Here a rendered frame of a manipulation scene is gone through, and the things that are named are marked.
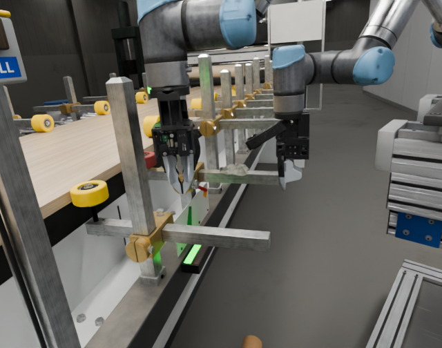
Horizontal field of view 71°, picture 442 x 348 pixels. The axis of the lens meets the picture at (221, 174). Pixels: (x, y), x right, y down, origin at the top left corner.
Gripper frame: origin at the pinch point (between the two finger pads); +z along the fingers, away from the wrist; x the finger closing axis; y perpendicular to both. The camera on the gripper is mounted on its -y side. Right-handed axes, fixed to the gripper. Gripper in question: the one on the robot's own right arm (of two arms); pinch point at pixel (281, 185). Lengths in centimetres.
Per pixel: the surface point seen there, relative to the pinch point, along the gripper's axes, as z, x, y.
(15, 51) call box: -36, -52, -22
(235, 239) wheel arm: 1.2, -26.4, -7.0
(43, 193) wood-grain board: -8, -29, -51
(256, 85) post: -17, 119, -26
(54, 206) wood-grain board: -7, -32, -46
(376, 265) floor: 83, 84, 45
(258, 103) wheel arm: -12, 74, -17
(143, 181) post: -12.3, -29.2, -24.4
